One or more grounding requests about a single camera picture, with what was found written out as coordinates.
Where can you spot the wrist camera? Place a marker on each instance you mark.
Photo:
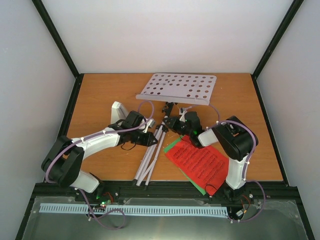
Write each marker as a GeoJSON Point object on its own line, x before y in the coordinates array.
{"type": "Point", "coordinates": [148, 125]}
{"type": "Point", "coordinates": [182, 112]}

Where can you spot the blue cable duct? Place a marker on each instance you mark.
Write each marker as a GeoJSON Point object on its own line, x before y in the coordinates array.
{"type": "Point", "coordinates": [136, 210]}

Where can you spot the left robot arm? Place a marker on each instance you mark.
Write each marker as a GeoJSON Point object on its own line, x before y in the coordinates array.
{"type": "Point", "coordinates": [63, 163]}

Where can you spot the black aluminium rail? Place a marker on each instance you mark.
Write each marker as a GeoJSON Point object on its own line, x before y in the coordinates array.
{"type": "Point", "coordinates": [125, 190]}

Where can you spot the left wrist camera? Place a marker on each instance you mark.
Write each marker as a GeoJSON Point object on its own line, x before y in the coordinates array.
{"type": "Point", "coordinates": [148, 125]}

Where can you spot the red sheet music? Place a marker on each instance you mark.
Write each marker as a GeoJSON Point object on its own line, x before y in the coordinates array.
{"type": "Point", "coordinates": [206, 167]}

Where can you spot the white music stand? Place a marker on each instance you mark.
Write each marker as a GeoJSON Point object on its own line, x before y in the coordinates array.
{"type": "Point", "coordinates": [171, 88]}

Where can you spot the small circuit board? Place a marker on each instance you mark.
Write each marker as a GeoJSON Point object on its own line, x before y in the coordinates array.
{"type": "Point", "coordinates": [105, 199]}

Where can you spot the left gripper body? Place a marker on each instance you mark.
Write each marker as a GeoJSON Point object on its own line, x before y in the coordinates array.
{"type": "Point", "coordinates": [141, 140]}

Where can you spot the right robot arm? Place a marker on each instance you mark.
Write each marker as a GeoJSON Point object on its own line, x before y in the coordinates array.
{"type": "Point", "coordinates": [232, 139]}

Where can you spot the white metronome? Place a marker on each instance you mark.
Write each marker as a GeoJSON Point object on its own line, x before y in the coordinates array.
{"type": "Point", "coordinates": [118, 112]}

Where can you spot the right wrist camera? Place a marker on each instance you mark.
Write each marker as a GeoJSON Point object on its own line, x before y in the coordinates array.
{"type": "Point", "coordinates": [182, 112]}

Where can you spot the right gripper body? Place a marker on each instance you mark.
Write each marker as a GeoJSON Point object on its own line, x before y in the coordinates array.
{"type": "Point", "coordinates": [181, 129]}

